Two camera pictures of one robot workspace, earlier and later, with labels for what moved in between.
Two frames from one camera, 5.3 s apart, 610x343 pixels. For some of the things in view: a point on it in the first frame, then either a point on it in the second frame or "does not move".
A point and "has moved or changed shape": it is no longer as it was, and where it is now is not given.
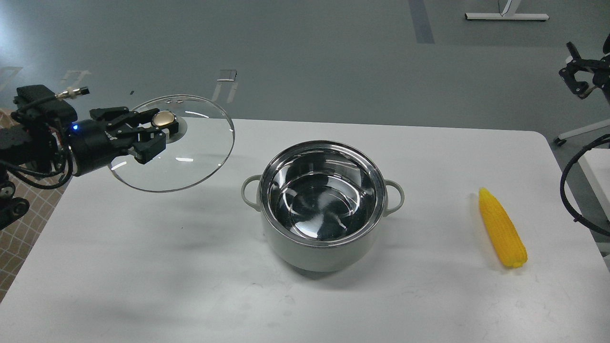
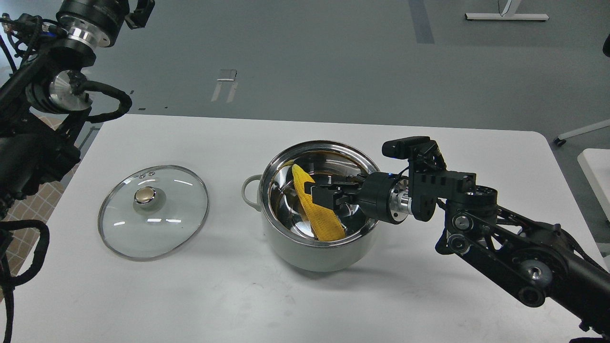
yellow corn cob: x=503 y=228 has moved or changed shape
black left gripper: x=92 y=144 → x=99 y=22
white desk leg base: x=509 y=14 does not move
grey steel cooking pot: x=322 y=204 does not move
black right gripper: x=601 y=76 → x=384 y=196
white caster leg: x=562 y=138 does not move
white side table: x=595 y=163 does not move
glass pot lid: x=204 y=144 → x=152 y=213
